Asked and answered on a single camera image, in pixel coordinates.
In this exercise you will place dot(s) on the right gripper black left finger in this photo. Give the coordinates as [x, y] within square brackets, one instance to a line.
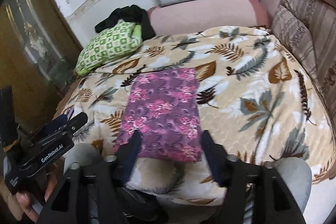
[110, 175]

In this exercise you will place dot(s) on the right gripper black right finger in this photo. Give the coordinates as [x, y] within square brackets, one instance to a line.
[228, 172]

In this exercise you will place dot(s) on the purple floral cloth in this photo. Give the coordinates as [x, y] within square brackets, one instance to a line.
[162, 106]

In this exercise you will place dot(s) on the person's left hand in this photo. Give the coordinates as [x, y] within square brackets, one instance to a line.
[25, 199]

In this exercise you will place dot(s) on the person's grey trouser legs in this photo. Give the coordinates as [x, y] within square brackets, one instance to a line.
[141, 207]

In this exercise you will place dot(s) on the leaf-patterned beige blanket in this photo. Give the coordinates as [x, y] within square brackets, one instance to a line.
[254, 98]

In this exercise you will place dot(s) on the wooden glass cabinet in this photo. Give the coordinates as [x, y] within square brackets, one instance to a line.
[38, 55]

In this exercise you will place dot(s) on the green patterned pillow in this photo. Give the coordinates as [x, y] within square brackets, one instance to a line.
[109, 45]

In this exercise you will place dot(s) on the black garment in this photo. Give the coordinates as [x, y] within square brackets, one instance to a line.
[133, 14]

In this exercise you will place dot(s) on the striped beige cushion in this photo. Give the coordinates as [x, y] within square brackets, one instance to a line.
[307, 29]

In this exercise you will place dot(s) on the pink sofa backrest cushion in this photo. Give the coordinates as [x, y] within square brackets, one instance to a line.
[200, 15]

